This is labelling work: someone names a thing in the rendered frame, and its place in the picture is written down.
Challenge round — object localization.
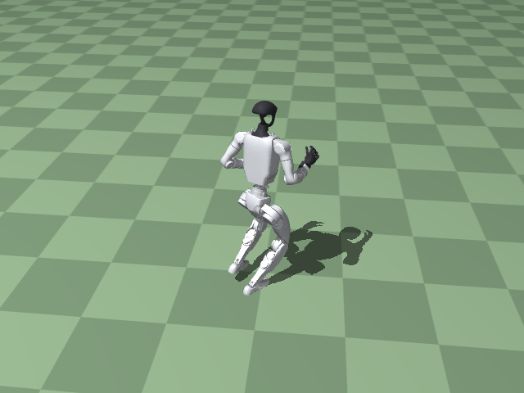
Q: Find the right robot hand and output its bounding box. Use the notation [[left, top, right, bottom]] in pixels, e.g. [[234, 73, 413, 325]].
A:
[[299, 146, 319, 168]]

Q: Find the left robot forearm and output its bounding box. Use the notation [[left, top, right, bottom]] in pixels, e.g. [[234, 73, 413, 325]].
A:
[[231, 157, 243, 169]]

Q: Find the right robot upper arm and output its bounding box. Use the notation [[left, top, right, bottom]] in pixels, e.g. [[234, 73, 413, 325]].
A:
[[273, 138, 296, 185]]

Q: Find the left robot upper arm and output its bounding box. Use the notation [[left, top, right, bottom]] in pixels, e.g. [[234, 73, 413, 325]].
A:
[[220, 132, 247, 169]]

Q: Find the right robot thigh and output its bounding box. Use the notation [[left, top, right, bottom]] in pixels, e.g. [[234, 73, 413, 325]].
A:
[[260, 204, 290, 252]]

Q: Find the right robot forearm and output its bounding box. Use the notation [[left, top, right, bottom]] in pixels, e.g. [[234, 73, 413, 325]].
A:
[[294, 163, 309, 183]]

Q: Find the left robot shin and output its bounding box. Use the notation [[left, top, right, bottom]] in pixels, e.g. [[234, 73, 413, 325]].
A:
[[234, 219, 262, 266]]

